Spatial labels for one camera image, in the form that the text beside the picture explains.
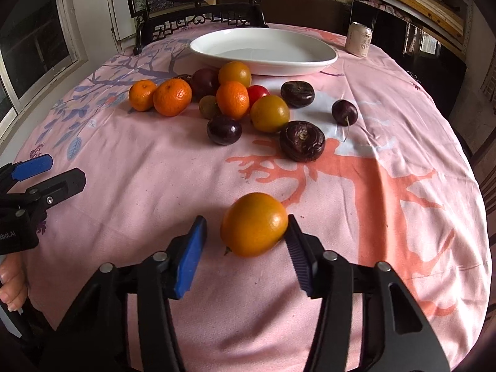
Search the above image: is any small dark stemmed fruit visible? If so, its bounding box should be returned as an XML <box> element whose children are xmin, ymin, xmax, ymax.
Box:
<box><xmin>332</xmin><ymin>100</ymin><xmax>359</xmax><ymax>142</ymax></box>

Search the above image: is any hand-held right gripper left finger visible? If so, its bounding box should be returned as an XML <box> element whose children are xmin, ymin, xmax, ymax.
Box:
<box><xmin>39</xmin><ymin>215</ymin><xmax>208</xmax><ymax>372</ymax></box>

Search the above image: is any small tan longan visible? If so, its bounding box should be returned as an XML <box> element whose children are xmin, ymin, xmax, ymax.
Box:
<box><xmin>199</xmin><ymin>95</ymin><xmax>221</xmax><ymax>120</ymax></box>

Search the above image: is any small orange mandarin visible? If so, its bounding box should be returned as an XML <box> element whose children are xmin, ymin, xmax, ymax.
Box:
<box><xmin>129</xmin><ymin>80</ymin><xmax>159</xmax><ymax>112</ymax></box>

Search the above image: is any dark purple plum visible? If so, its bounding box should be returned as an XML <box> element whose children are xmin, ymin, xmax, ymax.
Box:
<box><xmin>206</xmin><ymin>115</ymin><xmax>243</xmax><ymax>146</ymax></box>

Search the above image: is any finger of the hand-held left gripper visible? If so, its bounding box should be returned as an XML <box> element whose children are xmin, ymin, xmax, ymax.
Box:
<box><xmin>0</xmin><ymin>154</ymin><xmax>54</xmax><ymax>193</ymax></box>
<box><xmin>0</xmin><ymin>168</ymin><xmax>87</xmax><ymax>221</ymax></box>

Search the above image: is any red tomato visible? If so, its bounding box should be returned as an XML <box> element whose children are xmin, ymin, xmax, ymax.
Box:
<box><xmin>246</xmin><ymin>85</ymin><xmax>271</xmax><ymax>105</ymax></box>

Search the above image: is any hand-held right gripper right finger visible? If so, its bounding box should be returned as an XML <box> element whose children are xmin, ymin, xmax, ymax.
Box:
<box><xmin>285</xmin><ymin>214</ymin><xmax>451</xmax><ymax>372</ymax></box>

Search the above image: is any pink printed tablecloth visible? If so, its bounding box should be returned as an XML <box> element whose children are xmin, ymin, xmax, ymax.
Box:
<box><xmin>0</xmin><ymin>23</ymin><xmax>493</xmax><ymax>372</ymax></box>

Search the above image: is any yellow-orange round fruit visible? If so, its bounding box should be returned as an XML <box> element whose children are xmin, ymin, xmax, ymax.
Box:
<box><xmin>221</xmin><ymin>193</ymin><xmax>289</xmax><ymax>258</ymax></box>
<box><xmin>250</xmin><ymin>95</ymin><xmax>290</xmax><ymax>133</ymax></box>
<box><xmin>218</xmin><ymin>61</ymin><xmax>252</xmax><ymax>89</ymax></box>

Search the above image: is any person's left hand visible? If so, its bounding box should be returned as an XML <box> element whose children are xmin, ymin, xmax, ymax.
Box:
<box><xmin>0</xmin><ymin>254</ymin><xmax>29</xmax><ymax>312</ymax></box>

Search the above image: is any white drink can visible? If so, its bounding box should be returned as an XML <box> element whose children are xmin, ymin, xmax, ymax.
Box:
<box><xmin>346</xmin><ymin>22</ymin><xmax>373</xmax><ymax>58</ymax></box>

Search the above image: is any black cabinet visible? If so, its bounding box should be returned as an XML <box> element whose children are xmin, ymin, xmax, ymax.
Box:
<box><xmin>351</xmin><ymin>0</ymin><xmax>467</xmax><ymax>86</ymax></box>

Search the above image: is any wrinkled dark passion fruit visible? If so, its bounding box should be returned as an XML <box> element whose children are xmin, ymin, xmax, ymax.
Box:
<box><xmin>281</xmin><ymin>81</ymin><xmax>315</xmax><ymax>109</ymax></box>
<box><xmin>280</xmin><ymin>121</ymin><xmax>326</xmax><ymax>162</ymax></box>

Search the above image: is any white oval plate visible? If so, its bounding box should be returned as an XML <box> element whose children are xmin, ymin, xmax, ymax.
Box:
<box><xmin>189</xmin><ymin>28</ymin><xmax>339</xmax><ymax>77</ymax></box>

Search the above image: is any white framed window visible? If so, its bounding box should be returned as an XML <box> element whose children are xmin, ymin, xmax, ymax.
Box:
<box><xmin>0</xmin><ymin>0</ymin><xmax>89</xmax><ymax>126</ymax></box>

